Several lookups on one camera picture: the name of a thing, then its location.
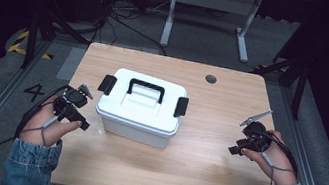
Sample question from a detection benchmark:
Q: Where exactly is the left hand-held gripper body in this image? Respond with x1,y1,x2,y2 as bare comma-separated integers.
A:
50,78,97,127

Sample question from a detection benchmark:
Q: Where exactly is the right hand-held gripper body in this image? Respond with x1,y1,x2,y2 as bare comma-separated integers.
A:
234,105,279,156

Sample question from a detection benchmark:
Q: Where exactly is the white storage box black handle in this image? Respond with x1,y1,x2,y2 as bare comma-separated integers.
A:
89,64,194,153

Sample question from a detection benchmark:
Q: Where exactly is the person's right hand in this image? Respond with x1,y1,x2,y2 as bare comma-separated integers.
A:
236,124,305,185

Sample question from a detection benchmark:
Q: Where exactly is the person's left hand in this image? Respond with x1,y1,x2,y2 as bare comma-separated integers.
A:
17,91,88,154

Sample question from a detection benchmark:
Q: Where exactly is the black tripod stand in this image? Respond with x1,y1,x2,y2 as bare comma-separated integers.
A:
18,3,96,80
245,49,312,122

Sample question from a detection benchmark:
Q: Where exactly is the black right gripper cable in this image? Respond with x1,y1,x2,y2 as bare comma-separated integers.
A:
254,130,305,179

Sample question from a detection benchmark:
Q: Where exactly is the grey right wrist strap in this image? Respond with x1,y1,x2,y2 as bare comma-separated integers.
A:
256,150,300,185

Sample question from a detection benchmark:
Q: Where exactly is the grey wrist strap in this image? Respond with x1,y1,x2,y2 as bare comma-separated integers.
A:
256,150,300,185
17,108,62,149

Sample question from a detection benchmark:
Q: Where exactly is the grey left wrist strap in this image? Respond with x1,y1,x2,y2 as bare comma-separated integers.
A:
17,108,62,149

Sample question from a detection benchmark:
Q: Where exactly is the bundle of black floor cables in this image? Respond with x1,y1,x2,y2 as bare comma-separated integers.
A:
92,0,177,57

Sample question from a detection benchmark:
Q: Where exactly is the white metal table frame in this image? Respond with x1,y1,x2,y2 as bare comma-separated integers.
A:
158,0,264,66

